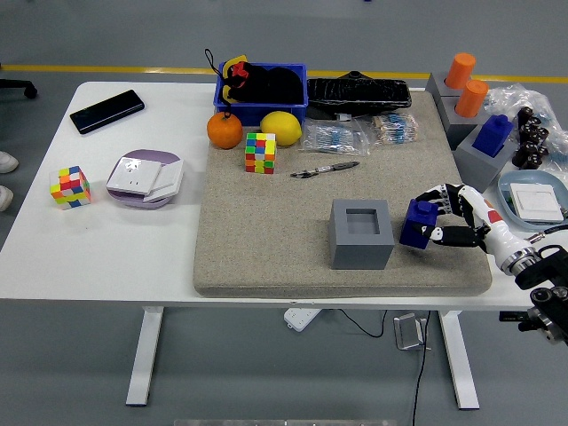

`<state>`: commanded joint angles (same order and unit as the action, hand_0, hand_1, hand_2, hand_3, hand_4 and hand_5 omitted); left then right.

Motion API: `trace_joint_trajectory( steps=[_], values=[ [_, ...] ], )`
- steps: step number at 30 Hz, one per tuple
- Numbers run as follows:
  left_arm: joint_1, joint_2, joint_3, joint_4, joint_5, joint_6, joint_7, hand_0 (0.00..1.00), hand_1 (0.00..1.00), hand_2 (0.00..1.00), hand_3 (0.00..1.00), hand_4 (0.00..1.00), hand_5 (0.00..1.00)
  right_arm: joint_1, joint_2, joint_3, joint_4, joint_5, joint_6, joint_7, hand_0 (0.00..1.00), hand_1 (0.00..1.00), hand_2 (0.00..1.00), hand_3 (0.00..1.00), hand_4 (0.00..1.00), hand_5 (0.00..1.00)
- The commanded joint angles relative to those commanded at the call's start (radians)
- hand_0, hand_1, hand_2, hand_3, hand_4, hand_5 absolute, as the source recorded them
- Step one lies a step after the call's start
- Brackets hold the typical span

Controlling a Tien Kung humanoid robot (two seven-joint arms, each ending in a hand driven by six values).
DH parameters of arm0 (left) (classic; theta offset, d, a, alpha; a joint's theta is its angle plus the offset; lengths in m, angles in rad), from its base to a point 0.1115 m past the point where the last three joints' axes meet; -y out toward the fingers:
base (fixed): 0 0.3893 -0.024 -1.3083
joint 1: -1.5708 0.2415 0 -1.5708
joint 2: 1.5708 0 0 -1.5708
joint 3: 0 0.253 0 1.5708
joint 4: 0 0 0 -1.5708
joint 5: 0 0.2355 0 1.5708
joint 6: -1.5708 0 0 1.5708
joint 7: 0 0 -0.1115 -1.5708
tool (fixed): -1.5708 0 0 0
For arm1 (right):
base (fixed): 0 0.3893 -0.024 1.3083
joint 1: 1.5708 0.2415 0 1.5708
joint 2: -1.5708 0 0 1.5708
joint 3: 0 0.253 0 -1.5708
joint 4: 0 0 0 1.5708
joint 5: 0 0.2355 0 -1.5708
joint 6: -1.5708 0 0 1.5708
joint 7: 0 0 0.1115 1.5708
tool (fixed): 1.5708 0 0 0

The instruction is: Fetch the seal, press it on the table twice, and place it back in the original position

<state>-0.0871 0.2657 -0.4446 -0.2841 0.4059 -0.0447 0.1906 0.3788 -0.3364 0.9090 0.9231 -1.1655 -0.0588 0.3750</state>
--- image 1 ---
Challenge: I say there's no clear bag of resistors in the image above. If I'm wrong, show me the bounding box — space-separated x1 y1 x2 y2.
361 111 421 146
299 118 372 157

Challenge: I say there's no grey square-slot seal holder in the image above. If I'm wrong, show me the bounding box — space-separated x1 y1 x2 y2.
328 198 396 271
453 126 519 194

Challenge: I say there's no white power strip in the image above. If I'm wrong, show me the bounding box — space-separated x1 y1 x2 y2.
283 307 323 332

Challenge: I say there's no black chair base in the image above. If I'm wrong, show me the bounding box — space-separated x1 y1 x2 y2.
0 78 39 99

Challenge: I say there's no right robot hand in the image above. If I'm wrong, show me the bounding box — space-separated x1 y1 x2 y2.
414 182 529 265

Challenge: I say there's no grey-brown mat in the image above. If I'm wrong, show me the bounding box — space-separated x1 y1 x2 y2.
193 91 493 299

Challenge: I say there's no purple plate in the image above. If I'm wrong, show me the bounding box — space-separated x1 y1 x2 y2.
106 148 184 210

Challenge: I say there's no silver metal bracket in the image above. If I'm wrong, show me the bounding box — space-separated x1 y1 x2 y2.
393 312 430 351

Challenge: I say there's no black smartphone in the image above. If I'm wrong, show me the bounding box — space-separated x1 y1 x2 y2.
69 89 146 136

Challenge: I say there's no light blue plate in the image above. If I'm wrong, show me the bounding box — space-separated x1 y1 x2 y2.
496 170 568 232

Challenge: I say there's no blue square seal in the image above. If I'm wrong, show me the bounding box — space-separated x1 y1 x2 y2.
398 198 441 250
471 114 515 159

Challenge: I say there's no grey round-slot seal holder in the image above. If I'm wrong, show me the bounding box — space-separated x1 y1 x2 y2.
438 95 489 151
425 70 467 103

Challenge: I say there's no blue plastic bin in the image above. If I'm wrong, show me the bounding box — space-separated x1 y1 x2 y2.
213 62 309 130

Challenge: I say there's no white square switch panel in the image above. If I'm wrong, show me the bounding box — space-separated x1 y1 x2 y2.
508 182 565 225

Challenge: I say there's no white table leg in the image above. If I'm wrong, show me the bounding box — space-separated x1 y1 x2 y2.
125 305 165 407
438 310 481 410

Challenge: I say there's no crumpled clear plastic bag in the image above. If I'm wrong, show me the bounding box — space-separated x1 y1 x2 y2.
483 83 568 178

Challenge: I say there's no black pouch with strap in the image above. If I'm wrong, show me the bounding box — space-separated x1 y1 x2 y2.
203 48 305 107

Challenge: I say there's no orange fruit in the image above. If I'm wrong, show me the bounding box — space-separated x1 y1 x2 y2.
206 111 245 150

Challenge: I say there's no thin black curved cable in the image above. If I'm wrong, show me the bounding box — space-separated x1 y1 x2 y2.
337 309 390 338

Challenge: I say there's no white wall socket panel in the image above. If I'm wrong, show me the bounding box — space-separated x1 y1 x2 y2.
106 155 164 196

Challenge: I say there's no yellow lemon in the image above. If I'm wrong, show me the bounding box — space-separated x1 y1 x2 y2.
260 110 304 147

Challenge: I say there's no orange cylinder seal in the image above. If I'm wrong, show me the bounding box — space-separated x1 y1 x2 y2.
445 52 477 90
454 79 490 119

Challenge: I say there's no long black floor cable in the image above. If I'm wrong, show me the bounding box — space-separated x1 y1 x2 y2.
410 310 432 426

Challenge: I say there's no black keyboard in plastic wrap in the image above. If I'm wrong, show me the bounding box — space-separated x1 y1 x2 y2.
306 70 413 120

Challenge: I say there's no twisted multicolour puzzle cube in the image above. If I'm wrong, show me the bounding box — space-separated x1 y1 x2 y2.
49 165 92 211

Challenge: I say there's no white wall switch panel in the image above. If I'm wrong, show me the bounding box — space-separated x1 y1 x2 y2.
142 159 185 204

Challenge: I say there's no black pen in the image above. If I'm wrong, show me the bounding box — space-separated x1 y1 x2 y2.
290 161 361 179

